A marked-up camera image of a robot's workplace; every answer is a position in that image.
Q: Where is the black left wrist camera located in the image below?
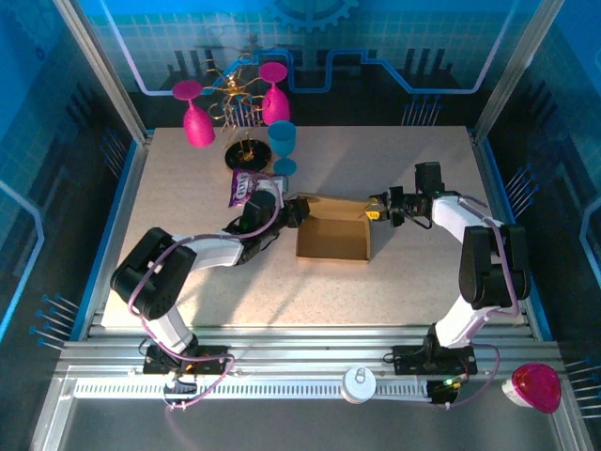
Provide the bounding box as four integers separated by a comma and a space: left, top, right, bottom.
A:
241, 190, 279, 226

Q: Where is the black circuit board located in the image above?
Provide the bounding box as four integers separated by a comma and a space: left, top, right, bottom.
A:
429, 375, 466, 406

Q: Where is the aluminium frame rail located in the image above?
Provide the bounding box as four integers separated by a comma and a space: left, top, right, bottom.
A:
55, 323, 563, 381

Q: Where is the brown cardboard box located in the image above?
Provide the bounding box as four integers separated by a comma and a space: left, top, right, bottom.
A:
295, 191, 377, 264

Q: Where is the gold wire glass rack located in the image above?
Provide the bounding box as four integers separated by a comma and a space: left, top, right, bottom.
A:
199, 51, 274, 171

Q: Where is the purple snack bag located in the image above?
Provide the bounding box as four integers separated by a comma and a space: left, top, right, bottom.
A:
227, 168, 288, 209

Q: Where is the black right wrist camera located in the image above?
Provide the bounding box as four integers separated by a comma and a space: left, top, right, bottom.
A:
414, 162, 445, 194

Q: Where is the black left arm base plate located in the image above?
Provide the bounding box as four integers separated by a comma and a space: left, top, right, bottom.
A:
142, 345, 236, 377

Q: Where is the aluminium frame post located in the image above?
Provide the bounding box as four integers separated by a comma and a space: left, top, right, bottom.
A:
52, 0, 152, 145
471, 0, 555, 142

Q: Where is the pink bowl with white rim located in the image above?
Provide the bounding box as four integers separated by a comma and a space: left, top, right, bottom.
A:
501, 362, 562, 414

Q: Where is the white slotted cable duct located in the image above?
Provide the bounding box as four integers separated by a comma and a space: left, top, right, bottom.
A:
72, 379, 431, 400

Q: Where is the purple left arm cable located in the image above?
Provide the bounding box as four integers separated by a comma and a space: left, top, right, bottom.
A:
129, 173, 285, 412

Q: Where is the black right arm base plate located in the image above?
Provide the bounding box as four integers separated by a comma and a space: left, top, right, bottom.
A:
392, 344, 479, 376

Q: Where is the blue plastic goblet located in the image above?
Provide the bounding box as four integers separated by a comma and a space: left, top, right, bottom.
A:
267, 119, 299, 176

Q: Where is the white tin can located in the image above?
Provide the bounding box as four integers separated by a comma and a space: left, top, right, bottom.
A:
341, 365, 377, 404

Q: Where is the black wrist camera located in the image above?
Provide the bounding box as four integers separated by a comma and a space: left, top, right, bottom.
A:
414, 162, 445, 194
241, 190, 279, 226

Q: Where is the pink plastic wine glass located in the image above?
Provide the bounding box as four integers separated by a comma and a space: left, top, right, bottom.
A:
171, 79, 216, 148
257, 61, 292, 127

